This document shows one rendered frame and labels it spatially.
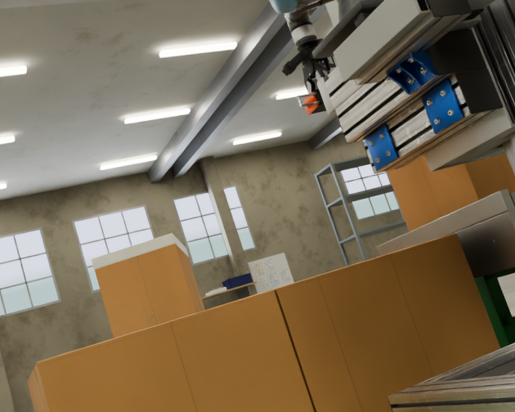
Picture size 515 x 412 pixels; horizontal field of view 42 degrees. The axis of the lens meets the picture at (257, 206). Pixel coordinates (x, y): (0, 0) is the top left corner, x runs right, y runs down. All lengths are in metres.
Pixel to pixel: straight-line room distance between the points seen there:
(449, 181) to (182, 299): 1.51
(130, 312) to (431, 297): 1.70
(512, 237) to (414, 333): 0.38
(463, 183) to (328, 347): 0.70
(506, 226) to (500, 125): 0.57
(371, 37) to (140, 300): 2.17
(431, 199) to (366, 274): 0.52
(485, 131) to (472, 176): 0.63
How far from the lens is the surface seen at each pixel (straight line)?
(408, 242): 2.37
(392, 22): 1.30
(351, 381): 1.80
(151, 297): 3.25
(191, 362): 1.66
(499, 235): 2.03
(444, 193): 2.23
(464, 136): 1.55
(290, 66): 2.17
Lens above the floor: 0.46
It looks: 10 degrees up
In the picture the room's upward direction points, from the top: 18 degrees counter-clockwise
